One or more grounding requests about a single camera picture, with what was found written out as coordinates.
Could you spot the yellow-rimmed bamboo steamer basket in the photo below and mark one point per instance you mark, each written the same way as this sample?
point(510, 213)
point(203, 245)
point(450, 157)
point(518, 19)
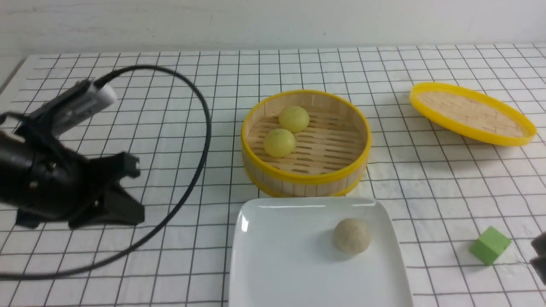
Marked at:
point(330, 155)

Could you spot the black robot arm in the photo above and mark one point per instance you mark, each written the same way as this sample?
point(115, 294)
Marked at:
point(9, 173)

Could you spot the green foam cube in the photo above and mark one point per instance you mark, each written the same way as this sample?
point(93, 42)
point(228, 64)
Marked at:
point(489, 246)

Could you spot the beige steamed bun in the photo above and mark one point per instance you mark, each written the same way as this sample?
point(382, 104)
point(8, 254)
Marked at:
point(351, 236)

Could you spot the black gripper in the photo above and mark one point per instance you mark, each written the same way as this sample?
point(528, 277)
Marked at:
point(56, 184)

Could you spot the yellow steamed bun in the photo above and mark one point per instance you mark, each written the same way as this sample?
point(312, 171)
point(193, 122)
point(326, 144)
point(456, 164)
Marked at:
point(279, 143)
point(294, 119)

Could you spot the white grid tablecloth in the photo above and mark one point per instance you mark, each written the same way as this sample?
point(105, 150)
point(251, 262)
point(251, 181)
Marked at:
point(442, 190)

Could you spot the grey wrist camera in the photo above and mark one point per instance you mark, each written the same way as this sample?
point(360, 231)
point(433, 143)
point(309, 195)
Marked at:
point(75, 105)

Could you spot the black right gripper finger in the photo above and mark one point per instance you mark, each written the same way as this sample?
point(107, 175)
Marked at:
point(539, 262)

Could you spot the white square plate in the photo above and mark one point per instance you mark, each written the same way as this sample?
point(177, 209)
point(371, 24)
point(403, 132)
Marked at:
point(283, 255)

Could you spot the yellow-rimmed bamboo steamer lid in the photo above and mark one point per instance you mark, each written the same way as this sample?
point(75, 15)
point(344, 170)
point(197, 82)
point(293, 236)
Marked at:
point(472, 114)

